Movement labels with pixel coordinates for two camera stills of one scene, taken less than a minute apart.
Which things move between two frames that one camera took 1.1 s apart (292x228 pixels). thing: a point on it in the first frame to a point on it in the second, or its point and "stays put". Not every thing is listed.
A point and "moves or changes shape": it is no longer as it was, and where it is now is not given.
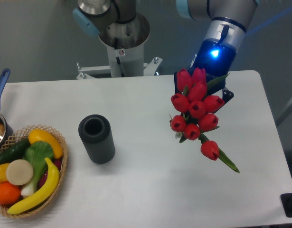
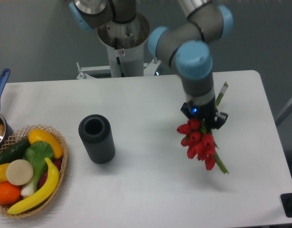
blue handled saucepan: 3,131 stays put
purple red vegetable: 57,163 stays put
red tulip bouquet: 194,108 moves or changes shape
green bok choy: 35,153 stays put
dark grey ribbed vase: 95,131 stays put
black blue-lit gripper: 217,58 to 206,112
